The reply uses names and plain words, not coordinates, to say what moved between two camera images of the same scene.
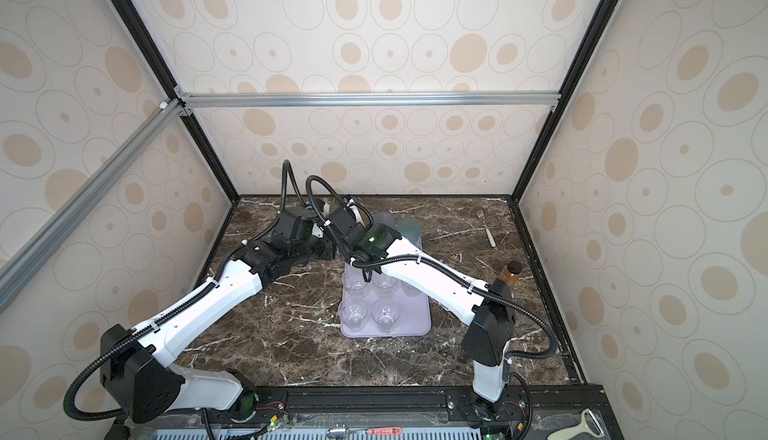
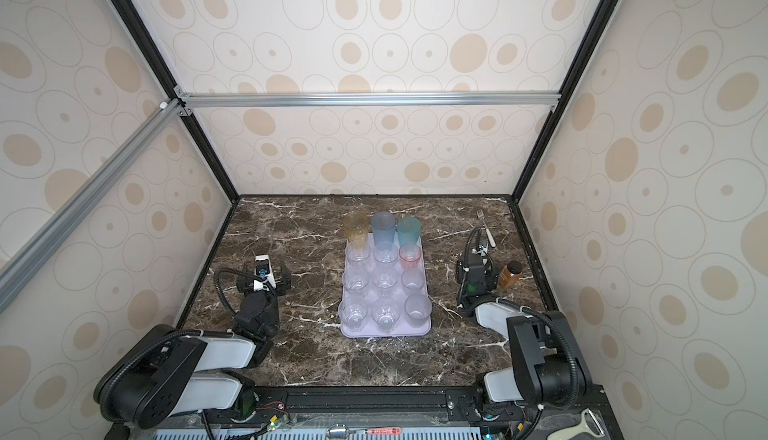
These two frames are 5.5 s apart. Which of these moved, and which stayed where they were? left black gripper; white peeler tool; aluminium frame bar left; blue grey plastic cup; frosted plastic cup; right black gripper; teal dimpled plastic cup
Moved: frosted plastic cup; right black gripper; left black gripper
Stayed: aluminium frame bar left; white peeler tool; teal dimpled plastic cup; blue grey plastic cup
